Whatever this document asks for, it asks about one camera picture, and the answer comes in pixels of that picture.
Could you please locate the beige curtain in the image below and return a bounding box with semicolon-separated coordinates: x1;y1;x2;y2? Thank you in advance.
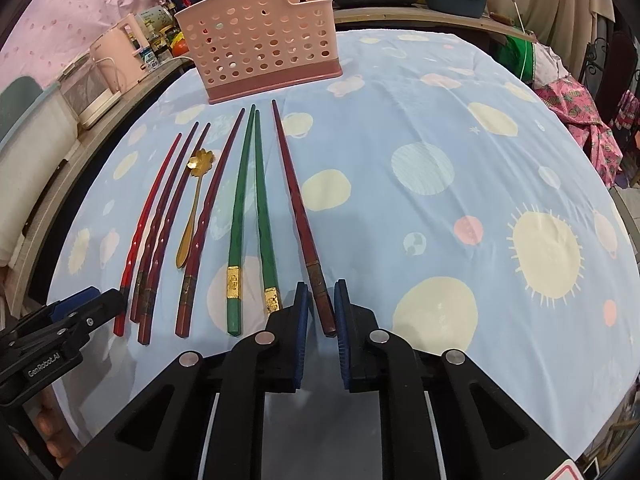
480;0;621;76

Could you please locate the cluster of condiment bottles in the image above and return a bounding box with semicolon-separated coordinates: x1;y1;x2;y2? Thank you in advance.
127;4;178;68

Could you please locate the person's left hand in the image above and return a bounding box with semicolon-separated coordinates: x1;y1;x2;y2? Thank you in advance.
12;387;68;461

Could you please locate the blue printed tablecloth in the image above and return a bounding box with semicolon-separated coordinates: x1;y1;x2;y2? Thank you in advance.
52;27;626;461

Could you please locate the black iron rack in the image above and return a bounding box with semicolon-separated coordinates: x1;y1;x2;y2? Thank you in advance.
582;35;640;116

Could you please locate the white blender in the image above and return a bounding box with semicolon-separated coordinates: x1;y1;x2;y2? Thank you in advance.
60;60;123;128

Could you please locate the pink perforated utensil basket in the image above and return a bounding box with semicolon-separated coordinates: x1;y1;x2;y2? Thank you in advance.
173;0;344;106

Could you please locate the pink pineapple print cloth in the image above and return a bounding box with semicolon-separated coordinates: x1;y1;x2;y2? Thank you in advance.
535;70;623;186

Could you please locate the pink curtain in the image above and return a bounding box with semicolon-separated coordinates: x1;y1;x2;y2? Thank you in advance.
0;0;171;91

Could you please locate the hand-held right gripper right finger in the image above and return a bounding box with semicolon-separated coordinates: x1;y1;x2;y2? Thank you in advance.
334;279;581;480

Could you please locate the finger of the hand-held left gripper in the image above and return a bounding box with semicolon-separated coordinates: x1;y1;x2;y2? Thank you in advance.
0;286;127;368

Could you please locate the gold flower spoon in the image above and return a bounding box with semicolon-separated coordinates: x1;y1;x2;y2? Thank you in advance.
175;148;213;269

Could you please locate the green cloth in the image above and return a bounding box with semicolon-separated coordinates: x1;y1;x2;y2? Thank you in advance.
505;35;538;81

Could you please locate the pink electric kettle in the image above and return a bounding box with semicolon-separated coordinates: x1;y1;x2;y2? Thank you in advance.
90;13;151;96

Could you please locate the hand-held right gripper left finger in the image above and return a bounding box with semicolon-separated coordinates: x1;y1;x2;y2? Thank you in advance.
60;281;313;480

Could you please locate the dark red chopstick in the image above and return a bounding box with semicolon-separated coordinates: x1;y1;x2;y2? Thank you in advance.
271;100;338;338

